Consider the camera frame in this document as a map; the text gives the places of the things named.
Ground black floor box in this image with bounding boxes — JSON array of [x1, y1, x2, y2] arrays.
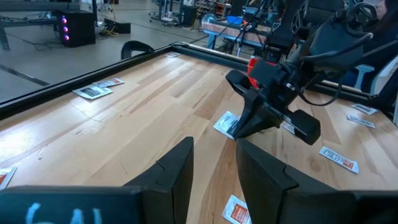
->
[[104, 17, 131, 34]]

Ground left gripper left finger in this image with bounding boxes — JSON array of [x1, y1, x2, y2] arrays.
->
[[0, 136, 195, 224]]

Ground white packet dark print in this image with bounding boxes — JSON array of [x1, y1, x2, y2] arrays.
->
[[72, 84, 114, 100], [213, 111, 241, 140], [351, 103, 379, 116]]

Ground silver packet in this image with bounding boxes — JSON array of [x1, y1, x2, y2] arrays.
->
[[346, 114, 377, 130]]

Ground black computer tower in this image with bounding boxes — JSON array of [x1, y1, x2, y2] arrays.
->
[[52, 9, 96, 48]]

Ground person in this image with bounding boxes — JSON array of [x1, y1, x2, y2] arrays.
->
[[360, 0, 398, 94]]

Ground white chair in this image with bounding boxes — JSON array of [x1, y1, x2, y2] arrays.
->
[[354, 55, 398, 125]]

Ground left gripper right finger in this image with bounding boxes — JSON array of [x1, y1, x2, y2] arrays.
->
[[235, 138, 398, 224]]

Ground black frame handle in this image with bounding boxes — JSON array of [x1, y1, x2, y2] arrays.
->
[[120, 40, 155, 60]]

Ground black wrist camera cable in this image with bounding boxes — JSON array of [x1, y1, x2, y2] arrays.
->
[[295, 2, 379, 107]]

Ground blue metal workbench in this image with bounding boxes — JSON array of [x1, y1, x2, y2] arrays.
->
[[201, 14, 271, 57]]

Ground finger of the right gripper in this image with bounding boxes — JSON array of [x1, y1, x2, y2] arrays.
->
[[232, 91, 264, 139], [241, 101, 283, 139]]

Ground white packet orange print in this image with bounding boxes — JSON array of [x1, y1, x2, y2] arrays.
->
[[221, 194, 253, 224]]

